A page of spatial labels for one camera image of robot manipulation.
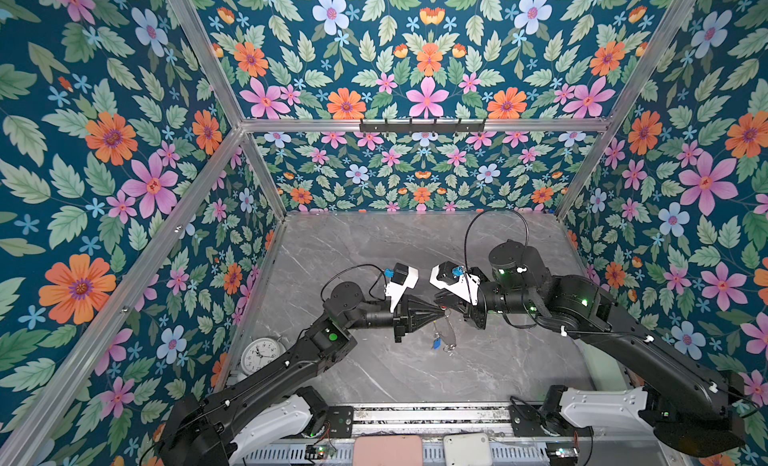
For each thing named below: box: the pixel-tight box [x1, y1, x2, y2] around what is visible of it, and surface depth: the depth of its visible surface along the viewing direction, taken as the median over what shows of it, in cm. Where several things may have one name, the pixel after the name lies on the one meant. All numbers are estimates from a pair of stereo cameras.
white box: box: [443, 433, 493, 466], surface depth 70 cm
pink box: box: [353, 435, 424, 466], surface depth 71 cm
